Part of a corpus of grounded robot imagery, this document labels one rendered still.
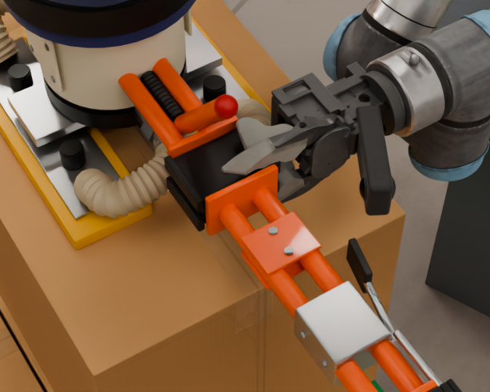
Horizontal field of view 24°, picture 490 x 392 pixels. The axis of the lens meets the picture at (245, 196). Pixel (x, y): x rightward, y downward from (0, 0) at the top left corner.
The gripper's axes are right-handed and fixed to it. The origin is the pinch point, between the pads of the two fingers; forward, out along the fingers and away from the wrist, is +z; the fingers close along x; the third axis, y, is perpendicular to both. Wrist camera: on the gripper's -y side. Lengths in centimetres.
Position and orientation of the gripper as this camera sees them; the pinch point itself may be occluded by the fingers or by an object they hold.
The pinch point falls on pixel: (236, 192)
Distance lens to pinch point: 114.8
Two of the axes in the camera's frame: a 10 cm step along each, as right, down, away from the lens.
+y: -5.3, -6.8, 5.1
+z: -8.5, 4.2, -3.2
